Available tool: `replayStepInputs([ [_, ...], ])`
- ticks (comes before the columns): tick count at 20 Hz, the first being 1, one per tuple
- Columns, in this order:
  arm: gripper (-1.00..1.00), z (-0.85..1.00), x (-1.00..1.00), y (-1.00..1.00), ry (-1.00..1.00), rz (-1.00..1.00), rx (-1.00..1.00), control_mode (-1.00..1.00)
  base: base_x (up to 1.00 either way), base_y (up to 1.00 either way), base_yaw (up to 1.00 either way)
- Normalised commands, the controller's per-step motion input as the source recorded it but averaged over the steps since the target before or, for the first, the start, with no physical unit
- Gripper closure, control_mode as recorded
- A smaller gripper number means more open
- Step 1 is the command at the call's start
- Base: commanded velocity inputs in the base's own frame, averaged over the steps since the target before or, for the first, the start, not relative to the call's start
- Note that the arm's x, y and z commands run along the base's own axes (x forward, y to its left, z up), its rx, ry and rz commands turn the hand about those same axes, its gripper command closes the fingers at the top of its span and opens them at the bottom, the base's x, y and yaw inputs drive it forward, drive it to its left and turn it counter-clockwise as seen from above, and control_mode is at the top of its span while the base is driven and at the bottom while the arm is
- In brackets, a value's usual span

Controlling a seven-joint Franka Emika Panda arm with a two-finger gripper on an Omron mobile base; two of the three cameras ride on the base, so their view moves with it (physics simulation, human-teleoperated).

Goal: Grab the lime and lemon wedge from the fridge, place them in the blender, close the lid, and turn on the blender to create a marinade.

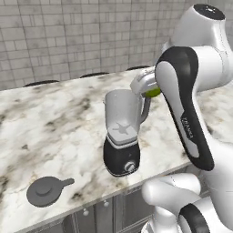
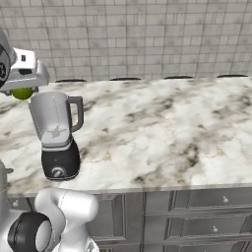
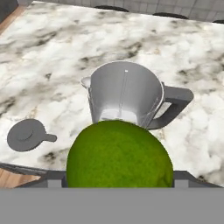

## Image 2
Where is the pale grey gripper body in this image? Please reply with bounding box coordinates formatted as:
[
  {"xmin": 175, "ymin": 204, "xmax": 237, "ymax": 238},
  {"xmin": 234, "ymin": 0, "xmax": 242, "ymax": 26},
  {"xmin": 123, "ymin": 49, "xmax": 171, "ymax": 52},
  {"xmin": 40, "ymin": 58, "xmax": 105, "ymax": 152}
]
[{"xmin": 1, "ymin": 60, "xmax": 51, "ymax": 95}]

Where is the green lime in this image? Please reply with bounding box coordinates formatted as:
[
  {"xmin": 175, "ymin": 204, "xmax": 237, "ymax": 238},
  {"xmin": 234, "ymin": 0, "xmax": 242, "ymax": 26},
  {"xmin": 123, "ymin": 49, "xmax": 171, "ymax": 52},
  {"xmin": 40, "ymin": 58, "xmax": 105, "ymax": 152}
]
[{"xmin": 11, "ymin": 87, "xmax": 34, "ymax": 100}]

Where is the grey blender with black base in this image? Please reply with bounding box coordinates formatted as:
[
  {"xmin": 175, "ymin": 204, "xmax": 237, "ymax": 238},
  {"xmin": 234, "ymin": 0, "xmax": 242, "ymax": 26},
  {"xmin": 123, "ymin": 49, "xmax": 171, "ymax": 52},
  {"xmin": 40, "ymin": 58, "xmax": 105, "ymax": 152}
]
[{"xmin": 28, "ymin": 91, "xmax": 85, "ymax": 182}]

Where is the silver blender knob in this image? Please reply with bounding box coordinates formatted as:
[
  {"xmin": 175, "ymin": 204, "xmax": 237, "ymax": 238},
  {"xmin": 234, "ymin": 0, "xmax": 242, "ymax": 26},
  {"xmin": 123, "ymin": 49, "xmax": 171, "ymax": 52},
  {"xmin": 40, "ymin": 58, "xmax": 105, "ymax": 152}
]
[{"xmin": 51, "ymin": 166, "xmax": 66, "ymax": 179}]

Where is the grey blender lid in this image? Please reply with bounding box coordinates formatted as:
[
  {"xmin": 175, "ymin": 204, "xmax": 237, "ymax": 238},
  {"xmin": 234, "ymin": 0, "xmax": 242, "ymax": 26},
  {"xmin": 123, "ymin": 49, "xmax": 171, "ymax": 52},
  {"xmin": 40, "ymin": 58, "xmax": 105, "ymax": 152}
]
[{"xmin": 0, "ymin": 159, "xmax": 15, "ymax": 199}]

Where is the black stool seat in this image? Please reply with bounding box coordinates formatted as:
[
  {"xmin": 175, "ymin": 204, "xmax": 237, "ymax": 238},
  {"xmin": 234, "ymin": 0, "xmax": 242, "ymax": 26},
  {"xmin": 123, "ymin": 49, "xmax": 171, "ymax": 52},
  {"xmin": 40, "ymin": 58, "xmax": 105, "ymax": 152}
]
[
  {"xmin": 109, "ymin": 77, "xmax": 143, "ymax": 82},
  {"xmin": 163, "ymin": 75, "xmax": 195, "ymax": 81},
  {"xmin": 216, "ymin": 74, "xmax": 249, "ymax": 79},
  {"xmin": 54, "ymin": 78, "xmax": 88, "ymax": 84}
]

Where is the grey drawer front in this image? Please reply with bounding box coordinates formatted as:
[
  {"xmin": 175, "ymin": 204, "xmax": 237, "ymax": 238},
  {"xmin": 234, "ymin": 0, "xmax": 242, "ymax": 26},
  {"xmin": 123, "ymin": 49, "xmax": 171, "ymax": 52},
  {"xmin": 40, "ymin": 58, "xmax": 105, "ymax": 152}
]
[
  {"xmin": 7, "ymin": 196, "xmax": 35, "ymax": 213},
  {"xmin": 163, "ymin": 240, "xmax": 252, "ymax": 252},
  {"xmin": 172, "ymin": 188, "xmax": 252, "ymax": 210},
  {"xmin": 170, "ymin": 214, "xmax": 252, "ymax": 238}
]

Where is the grey cupboard door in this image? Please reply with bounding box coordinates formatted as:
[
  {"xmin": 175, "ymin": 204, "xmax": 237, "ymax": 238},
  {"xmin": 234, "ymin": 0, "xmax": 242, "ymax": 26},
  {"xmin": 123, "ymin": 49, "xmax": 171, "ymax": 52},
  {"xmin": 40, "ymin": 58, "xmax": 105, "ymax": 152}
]
[{"xmin": 86, "ymin": 193, "xmax": 128, "ymax": 242}]

